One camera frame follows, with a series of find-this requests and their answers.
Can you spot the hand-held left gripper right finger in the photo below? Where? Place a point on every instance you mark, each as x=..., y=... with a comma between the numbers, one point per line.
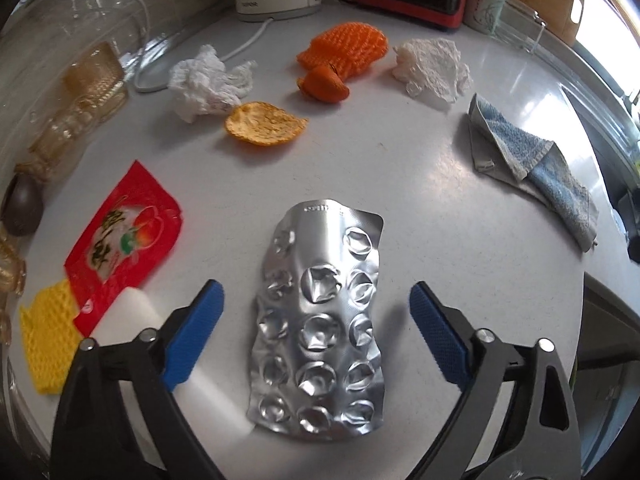
x=435, y=330

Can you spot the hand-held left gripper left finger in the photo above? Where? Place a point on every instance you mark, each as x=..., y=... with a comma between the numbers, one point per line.
x=197, y=330

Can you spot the silver blister pack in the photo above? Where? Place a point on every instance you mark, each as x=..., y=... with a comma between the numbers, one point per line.
x=320, y=320

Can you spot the red snack packet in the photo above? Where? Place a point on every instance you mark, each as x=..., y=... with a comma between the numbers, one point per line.
x=120, y=240

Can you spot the yellow foam net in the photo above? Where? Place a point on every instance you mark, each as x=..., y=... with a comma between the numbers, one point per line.
x=45, y=340

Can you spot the blue grey towel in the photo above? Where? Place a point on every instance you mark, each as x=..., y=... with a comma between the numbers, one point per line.
x=540, y=165

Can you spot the amber glass bottle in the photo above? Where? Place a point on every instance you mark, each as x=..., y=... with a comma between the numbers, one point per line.
x=10, y=265
x=95, y=75

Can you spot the flat orange peel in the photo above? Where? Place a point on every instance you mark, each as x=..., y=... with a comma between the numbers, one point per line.
x=265, y=122

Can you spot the crumpled white tissue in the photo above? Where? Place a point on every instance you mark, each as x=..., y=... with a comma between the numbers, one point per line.
x=200, y=80

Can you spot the crumpled white paper towel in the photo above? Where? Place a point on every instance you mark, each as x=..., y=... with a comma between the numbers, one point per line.
x=432, y=67

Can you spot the curled orange peel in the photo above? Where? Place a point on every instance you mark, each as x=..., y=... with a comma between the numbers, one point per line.
x=322, y=85

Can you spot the stainless steel sink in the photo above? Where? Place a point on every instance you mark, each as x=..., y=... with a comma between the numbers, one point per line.
x=600, y=110

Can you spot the orange foam net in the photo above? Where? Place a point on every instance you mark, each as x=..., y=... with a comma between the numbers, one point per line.
x=350, y=42

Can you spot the white printed mug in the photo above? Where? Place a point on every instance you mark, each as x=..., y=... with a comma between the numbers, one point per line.
x=482, y=5

